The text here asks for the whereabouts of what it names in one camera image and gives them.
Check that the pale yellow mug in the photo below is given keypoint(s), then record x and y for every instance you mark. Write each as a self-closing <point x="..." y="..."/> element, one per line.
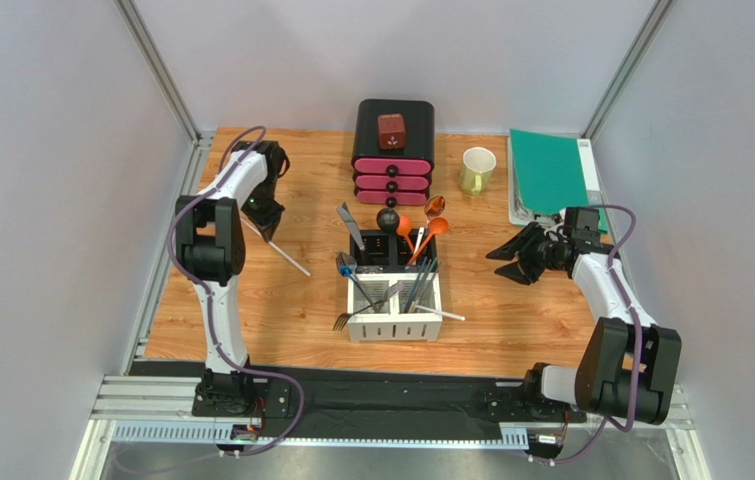
<point x="477" y="167"/>

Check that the dark blue chopstick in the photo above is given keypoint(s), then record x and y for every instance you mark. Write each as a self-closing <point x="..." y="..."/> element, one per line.
<point x="411" y="275"/>

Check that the black plastic fork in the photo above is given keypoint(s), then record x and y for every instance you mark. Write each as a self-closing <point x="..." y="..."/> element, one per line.
<point x="343" y="318"/>

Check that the teal chopstick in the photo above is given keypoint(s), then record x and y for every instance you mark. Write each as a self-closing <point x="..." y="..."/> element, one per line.
<point x="422" y="283"/>

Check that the silver metal chopstick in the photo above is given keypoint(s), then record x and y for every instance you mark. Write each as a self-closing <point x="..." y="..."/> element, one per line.
<point x="424" y="265"/>

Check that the black utensil caddy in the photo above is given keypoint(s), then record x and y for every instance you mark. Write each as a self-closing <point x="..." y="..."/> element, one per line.
<point x="386" y="254"/>

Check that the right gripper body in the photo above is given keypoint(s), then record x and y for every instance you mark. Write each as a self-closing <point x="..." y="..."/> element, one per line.
<point x="538" y="252"/>

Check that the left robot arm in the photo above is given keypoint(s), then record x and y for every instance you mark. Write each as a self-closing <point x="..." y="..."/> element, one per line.
<point x="206" y="244"/>

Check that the small white plastic spoon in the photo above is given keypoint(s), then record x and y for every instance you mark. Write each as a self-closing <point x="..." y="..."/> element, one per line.
<point x="418" y="238"/>

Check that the steel spoon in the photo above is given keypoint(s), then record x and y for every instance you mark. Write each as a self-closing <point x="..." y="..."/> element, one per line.
<point x="434" y="207"/>

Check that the steel fork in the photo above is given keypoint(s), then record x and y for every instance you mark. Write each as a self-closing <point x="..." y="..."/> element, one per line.
<point x="346" y="266"/>

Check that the white plastic chopstick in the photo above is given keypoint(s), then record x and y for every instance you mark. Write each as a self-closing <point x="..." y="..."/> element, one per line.
<point x="439" y="312"/>

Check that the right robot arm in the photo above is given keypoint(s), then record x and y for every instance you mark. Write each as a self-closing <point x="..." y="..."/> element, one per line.
<point x="628" y="370"/>

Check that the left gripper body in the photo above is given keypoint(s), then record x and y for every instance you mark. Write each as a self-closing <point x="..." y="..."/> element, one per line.
<point x="261" y="205"/>

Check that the white orange chopstick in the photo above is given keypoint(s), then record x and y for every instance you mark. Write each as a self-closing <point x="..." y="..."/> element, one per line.
<point x="288" y="258"/>

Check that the white slotted utensil caddy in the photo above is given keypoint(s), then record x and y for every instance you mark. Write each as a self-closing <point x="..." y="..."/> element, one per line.
<point x="390" y="324"/>

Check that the brown cube box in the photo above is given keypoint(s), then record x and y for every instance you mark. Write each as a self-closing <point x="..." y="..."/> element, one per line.
<point x="391" y="131"/>

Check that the black pink drawer cabinet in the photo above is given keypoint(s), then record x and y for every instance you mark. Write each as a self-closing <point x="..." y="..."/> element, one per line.
<point x="400" y="177"/>

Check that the black ladle spoon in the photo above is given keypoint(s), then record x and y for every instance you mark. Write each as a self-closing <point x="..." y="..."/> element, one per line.
<point x="388" y="220"/>

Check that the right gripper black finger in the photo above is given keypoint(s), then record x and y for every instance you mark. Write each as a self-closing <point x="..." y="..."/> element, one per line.
<point x="521" y="271"/>
<point x="527" y="240"/>

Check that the green folder binder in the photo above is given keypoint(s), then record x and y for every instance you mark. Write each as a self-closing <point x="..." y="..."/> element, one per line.
<point x="547" y="174"/>

